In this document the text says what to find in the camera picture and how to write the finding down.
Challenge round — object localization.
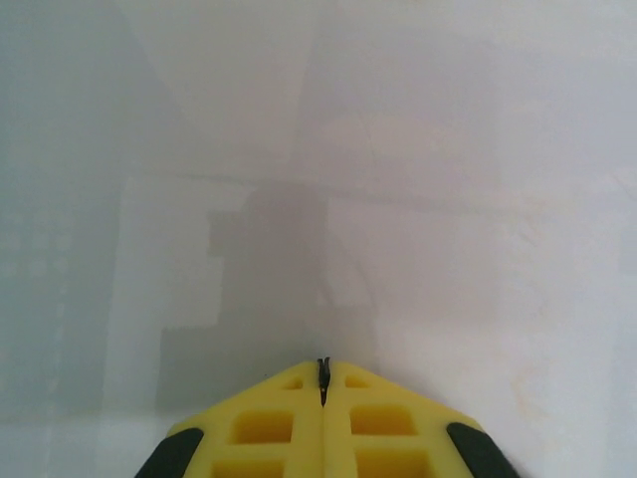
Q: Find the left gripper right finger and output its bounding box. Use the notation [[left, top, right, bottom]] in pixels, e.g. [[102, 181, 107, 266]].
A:
[[321, 359, 520, 478]]

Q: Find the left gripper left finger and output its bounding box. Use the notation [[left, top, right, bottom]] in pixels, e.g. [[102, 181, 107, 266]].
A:
[[132, 359, 325, 478]]

